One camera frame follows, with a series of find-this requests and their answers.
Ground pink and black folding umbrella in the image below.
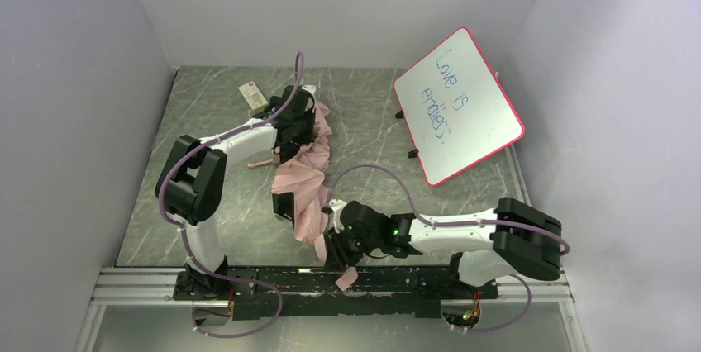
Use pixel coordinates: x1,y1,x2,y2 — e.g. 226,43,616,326
248,101,332,264

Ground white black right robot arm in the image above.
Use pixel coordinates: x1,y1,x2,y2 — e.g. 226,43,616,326
314,198,569,287

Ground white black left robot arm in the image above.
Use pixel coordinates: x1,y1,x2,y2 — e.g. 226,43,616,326
155,85,320,297

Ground small white card box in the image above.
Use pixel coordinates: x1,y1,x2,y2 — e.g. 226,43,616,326
238,81,269,114

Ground red framed whiteboard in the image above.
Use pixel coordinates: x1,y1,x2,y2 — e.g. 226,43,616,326
393,26,525,187

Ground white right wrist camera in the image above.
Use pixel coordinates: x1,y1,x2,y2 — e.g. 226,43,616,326
322,198,347,233

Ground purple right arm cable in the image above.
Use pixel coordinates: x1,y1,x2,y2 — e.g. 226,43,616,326
322,163,570,335

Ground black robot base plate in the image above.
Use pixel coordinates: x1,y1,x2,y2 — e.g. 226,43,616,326
172,265,498,321

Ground aluminium frame rail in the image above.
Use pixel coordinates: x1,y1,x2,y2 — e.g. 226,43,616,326
74,268,589,351

